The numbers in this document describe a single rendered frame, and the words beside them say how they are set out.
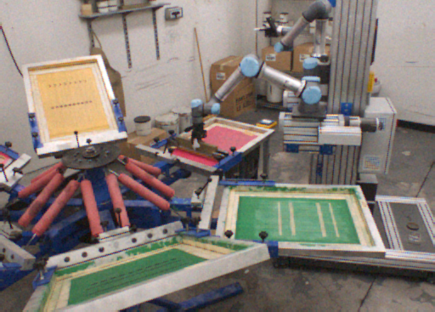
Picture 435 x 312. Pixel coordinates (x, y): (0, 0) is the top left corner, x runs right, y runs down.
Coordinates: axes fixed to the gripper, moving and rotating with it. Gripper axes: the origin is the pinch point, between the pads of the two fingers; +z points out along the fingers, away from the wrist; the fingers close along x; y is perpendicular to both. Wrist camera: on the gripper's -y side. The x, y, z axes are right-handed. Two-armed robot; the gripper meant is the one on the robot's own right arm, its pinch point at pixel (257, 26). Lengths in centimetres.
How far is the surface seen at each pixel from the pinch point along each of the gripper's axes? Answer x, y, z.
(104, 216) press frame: -204, 39, -32
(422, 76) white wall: 249, 128, -85
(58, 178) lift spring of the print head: -212, 15, -14
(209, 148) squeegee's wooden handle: -114, 49, -29
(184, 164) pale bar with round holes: -139, 47, -29
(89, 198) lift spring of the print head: -212, 19, -38
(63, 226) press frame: -222, 36, -22
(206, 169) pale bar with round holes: -138, 45, -46
